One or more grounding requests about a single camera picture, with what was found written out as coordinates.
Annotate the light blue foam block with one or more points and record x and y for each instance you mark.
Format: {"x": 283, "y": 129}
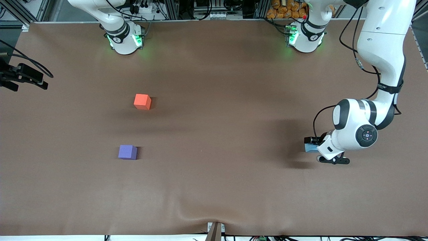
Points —
{"x": 311, "y": 148}

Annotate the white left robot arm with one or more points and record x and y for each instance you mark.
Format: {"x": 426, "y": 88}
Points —
{"x": 381, "y": 40}

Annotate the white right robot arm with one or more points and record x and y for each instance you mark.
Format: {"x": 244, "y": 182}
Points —
{"x": 122, "y": 40}

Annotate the orange foam block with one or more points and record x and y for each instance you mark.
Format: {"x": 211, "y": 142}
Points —
{"x": 141, "y": 100}

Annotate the purple foam block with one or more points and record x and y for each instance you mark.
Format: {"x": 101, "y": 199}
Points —
{"x": 127, "y": 151}

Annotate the white terminal block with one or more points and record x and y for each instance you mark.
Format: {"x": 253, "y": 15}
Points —
{"x": 220, "y": 15}

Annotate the green terminal connector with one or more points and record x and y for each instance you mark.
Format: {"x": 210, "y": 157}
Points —
{"x": 261, "y": 238}

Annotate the brown table cover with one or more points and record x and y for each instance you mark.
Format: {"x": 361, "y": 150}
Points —
{"x": 214, "y": 160}

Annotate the white power strip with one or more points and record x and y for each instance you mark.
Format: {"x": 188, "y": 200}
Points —
{"x": 143, "y": 8}

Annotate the orange netted bag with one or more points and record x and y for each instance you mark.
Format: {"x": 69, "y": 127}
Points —
{"x": 286, "y": 9}

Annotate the metal camera post bracket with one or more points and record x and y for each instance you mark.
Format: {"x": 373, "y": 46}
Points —
{"x": 214, "y": 231}

